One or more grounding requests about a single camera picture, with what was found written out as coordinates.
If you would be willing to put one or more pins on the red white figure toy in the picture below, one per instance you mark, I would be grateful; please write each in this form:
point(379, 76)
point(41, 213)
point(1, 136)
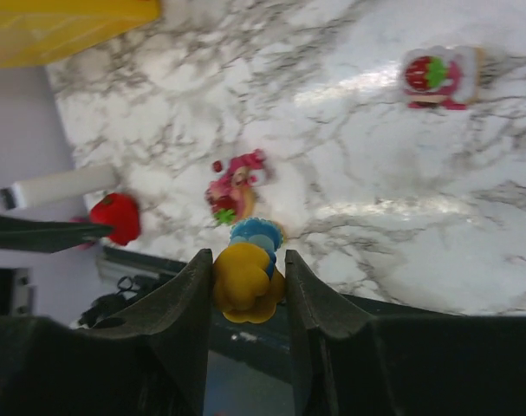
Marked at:
point(441, 77)

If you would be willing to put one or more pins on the white plastic bottle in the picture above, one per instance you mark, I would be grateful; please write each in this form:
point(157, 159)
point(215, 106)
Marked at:
point(28, 193)

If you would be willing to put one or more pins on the yellow plastic basket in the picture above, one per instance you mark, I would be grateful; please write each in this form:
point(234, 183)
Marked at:
point(34, 33)

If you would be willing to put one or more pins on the red bell pepper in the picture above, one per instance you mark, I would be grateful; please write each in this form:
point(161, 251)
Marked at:
point(121, 212)

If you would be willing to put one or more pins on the yellow blue duck toy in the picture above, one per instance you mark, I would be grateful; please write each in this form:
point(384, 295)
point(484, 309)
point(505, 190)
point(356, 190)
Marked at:
point(247, 284)

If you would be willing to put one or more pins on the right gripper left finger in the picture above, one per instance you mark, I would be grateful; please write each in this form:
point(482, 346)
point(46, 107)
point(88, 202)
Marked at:
point(168, 334)

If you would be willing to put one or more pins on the pink bear toy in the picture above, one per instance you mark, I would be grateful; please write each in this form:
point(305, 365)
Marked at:
point(245, 169)

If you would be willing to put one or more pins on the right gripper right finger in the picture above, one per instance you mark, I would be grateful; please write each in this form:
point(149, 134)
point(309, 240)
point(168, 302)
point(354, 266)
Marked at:
point(331, 346)

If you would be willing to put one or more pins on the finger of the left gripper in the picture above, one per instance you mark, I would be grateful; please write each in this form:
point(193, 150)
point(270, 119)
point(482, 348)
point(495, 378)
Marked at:
point(45, 236)

